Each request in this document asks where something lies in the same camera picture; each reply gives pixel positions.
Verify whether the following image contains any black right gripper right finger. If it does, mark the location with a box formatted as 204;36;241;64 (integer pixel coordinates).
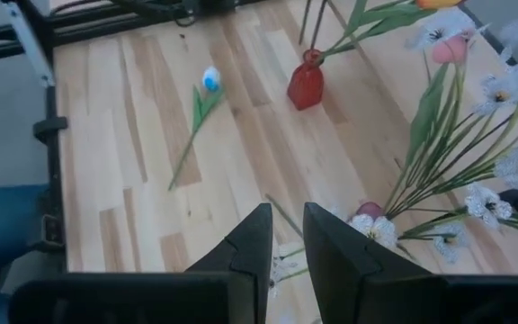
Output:
303;202;518;324

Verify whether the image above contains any black table edge rail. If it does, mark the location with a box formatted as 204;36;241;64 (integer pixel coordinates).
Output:
42;85;69;274

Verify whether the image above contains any person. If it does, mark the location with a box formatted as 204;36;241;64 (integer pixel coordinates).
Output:
0;183;53;324

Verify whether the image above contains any red ribbed glass vase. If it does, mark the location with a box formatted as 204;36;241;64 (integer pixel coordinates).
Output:
285;48;326;112

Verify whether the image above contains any blue white artificial tulip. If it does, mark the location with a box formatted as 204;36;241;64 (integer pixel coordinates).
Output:
167;65;225;193

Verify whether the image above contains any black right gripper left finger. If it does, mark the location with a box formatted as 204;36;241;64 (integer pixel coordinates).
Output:
9;202;273;324

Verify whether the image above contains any silver metal bracket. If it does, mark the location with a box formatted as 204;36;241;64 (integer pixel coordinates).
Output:
2;0;57;89

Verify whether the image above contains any yellow orange artificial tulip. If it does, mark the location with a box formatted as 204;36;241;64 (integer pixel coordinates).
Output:
319;0;465;59

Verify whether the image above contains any pink artificial tulip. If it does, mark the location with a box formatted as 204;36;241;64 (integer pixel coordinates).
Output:
384;31;470;215

